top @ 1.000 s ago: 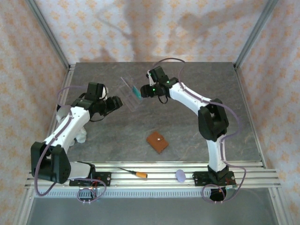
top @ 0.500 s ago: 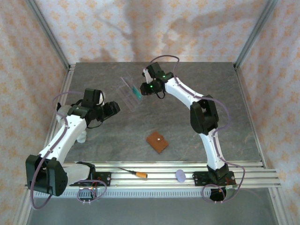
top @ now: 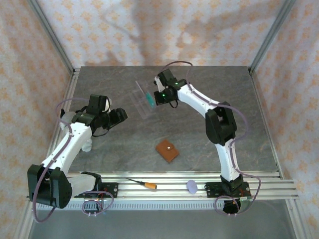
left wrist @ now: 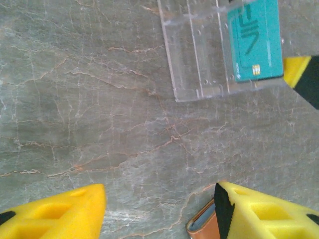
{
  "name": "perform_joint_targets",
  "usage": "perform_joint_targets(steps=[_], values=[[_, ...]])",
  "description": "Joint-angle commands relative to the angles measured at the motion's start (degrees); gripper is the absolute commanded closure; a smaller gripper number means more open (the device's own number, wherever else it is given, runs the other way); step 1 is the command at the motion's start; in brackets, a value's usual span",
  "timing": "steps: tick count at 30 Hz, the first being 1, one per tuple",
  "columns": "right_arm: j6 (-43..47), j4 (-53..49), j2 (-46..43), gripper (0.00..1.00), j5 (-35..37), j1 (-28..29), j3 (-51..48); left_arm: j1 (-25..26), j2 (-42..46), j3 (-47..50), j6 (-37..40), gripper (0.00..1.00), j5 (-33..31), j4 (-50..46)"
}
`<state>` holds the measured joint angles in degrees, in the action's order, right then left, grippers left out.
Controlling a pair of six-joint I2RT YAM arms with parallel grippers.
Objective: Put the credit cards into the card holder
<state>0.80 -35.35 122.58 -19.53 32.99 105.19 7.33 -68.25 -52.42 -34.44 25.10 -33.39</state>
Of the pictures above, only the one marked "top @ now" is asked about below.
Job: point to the clear acrylic card stand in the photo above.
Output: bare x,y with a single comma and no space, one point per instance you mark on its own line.
140,104

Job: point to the brown leather card holder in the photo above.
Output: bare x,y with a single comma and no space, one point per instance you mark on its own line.
167,152

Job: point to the lavender oval disc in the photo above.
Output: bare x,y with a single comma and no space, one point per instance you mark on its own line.
192,186

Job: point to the aluminium side rail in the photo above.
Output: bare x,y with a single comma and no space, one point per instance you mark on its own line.
71,87
264,112

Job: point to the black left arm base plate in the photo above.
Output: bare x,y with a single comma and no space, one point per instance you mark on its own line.
111,189

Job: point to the aluminium rail frame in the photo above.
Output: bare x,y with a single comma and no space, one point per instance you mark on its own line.
169,193

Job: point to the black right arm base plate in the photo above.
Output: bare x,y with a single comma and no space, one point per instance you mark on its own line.
211,189

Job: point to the aluminium corner post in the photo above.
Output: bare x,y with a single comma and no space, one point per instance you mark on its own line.
271,32
49,32

